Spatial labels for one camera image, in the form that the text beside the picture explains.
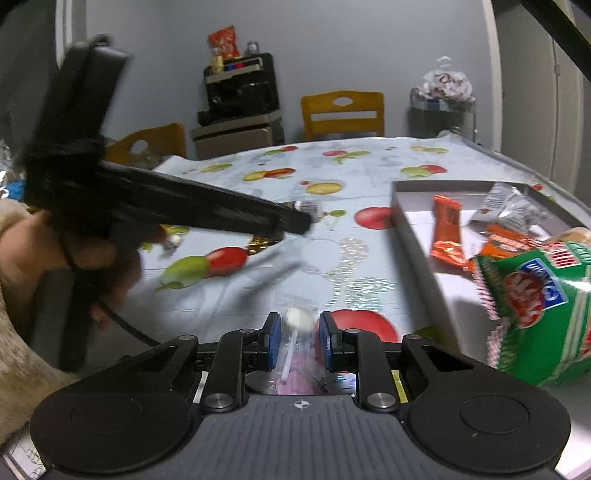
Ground white cardboard box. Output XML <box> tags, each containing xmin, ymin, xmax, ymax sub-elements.
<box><xmin>391</xmin><ymin>179</ymin><xmax>591</xmax><ymax>479</ymax></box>

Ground black coffee machine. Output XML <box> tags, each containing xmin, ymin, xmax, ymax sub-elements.
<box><xmin>198</xmin><ymin>52</ymin><xmax>283</xmax><ymax>126</ymax></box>

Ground clear lollipop packet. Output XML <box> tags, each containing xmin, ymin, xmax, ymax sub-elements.
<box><xmin>272</xmin><ymin>295</ymin><xmax>329</xmax><ymax>396</ymax></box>

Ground fruit print tablecloth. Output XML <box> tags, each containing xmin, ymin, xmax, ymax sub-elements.
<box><xmin>0</xmin><ymin>136</ymin><xmax>575</xmax><ymax>480</ymax></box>

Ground black bar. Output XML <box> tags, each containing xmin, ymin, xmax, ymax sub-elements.
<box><xmin>519</xmin><ymin>0</ymin><xmax>591</xmax><ymax>83</ymax></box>

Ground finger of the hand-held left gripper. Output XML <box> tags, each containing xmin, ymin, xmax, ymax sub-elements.
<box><xmin>98</xmin><ymin>161</ymin><xmax>313</xmax><ymax>241</ymax></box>

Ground silver clear snack packet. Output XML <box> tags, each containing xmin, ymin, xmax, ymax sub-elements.
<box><xmin>470</xmin><ymin>182</ymin><xmax>551</xmax><ymax>237</ymax></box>

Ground white plastic bag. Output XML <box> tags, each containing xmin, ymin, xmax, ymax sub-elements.
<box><xmin>421</xmin><ymin>56</ymin><xmax>476</xmax><ymax>101</ymax></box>

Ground red snack bag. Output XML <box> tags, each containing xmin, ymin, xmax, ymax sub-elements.
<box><xmin>207</xmin><ymin>26</ymin><xmax>242</xmax><ymax>62</ymax></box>

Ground person's left forearm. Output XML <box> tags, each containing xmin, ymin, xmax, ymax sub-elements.
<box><xmin>0</xmin><ymin>198</ymin><xmax>81</xmax><ymax>445</ymax></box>

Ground wooden chair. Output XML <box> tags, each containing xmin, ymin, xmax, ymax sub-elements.
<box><xmin>105</xmin><ymin>122</ymin><xmax>188</xmax><ymax>168</ymax></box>
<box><xmin>300</xmin><ymin>90</ymin><xmax>385</xmax><ymax>142</ymax></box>

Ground tan pastry packet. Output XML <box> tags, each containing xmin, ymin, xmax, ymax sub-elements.
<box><xmin>549</xmin><ymin>226</ymin><xmax>591</xmax><ymax>246</ymax></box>

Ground white wardrobe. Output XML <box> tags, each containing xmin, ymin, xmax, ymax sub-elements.
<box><xmin>495</xmin><ymin>0</ymin><xmax>591</xmax><ymax>204</ymax></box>

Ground person's left hand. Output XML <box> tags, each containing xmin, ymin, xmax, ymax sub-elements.
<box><xmin>0</xmin><ymin>210</ymin><xmax>144</xmax><ymax>326</ymax></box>

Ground long orange bar packet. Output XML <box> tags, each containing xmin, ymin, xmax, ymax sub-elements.
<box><xmin>431</xmin><ymin>194</ymin><xmax>468</xmax><ymax>269</ymax></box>

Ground dark gold candy packet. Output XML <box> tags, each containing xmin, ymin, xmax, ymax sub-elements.
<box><xmin>245</xmin><ymin>199</ymin><xmax>325</xmax><ymax>256</ymax></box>

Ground black cable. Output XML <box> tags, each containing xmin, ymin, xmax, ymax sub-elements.
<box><xmin>60</xmin><ymin>231</ymin><xmax>161</xmax><ymax>348</ymax></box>

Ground green snack bag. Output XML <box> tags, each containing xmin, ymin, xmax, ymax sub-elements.
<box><xmin>473</xmin><ymin>240</ymin><xmax>591</xmax><ymax>387</ymax></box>

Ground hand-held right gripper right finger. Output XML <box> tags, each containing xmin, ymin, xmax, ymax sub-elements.
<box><xmin>318</xmin><ymin>311</ymin><xmax>475</xmax><ymax>413</ymax></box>

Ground square orange snack packet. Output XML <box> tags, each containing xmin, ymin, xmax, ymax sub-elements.
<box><xmin>479</xmin><ymin>223</ymin><xmax>551</xmax><ymax>260</ymax></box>

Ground grey cabinet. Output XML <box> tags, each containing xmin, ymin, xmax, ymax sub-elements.
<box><xmin>191</xmin><ymin>115</ymin><xmax>286</xmax><ymax>160</ymax></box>

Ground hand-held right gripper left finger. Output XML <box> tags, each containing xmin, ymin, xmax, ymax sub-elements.
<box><xmin>131</xmin><ymin>312</ymin><xmax>283</xmax><ymax>413</ymax></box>

